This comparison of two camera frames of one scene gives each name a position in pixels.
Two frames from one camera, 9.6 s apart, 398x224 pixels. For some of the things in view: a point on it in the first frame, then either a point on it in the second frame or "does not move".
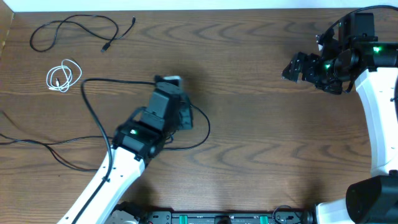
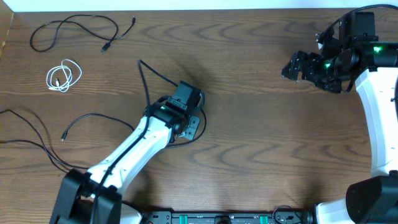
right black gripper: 311,60 does not move
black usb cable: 104,47 does not move
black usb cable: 48,142 → 48,150
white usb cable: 60,78 does not move
